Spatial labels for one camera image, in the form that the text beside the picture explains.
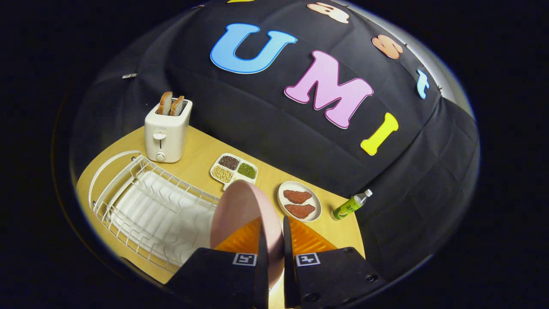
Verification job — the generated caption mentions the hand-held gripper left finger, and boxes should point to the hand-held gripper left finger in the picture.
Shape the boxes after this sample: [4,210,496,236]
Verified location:
[165,217,270,309]

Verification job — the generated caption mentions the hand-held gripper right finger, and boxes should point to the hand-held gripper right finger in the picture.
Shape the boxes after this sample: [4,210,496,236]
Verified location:
[283,215,386,309]

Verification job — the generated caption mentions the pink plate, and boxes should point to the pink plate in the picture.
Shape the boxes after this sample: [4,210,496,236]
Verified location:
[210,180,284,289]

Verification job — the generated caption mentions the white wire dish rack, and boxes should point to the white wire dish rack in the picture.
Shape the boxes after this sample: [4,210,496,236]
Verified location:
[88,150,221,275]

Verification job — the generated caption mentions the white plate with meat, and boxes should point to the white plate with meat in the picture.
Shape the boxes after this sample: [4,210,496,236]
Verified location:
[278,181,322,222]

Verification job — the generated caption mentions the brown meat patty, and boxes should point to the brown meat patty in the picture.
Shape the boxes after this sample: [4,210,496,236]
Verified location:
[283,190,312,204]
[285,204,316,219]

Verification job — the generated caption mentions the green label drink bottle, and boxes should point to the green label drink bottle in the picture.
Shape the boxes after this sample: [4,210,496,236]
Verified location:
[331,189,373,221]

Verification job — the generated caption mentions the white divided bean tray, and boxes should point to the white divided bean tray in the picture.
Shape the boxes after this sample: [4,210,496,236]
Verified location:
[210,153,259,190]

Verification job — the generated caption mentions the white toaster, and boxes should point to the white toaster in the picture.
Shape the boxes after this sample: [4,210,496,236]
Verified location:
[144,99,193,164]

